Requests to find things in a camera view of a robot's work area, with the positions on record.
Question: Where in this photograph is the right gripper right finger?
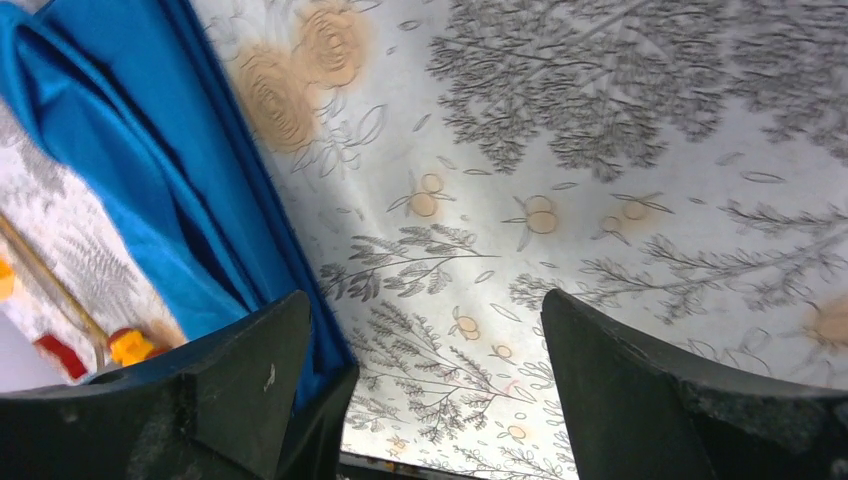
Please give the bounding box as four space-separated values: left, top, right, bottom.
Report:
541 289 847 479

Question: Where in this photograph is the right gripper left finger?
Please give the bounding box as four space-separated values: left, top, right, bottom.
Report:
1 292 358 479

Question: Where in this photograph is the blue cloth napkin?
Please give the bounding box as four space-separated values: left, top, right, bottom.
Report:
1 1 355 410

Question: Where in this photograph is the blue orange toy car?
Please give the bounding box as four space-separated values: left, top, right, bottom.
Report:
33 328 171 383

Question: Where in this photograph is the floral tablecloth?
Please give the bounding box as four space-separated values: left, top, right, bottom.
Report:
1 1 847 479

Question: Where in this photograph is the gold fork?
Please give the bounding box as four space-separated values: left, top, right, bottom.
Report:
1 213 108 373

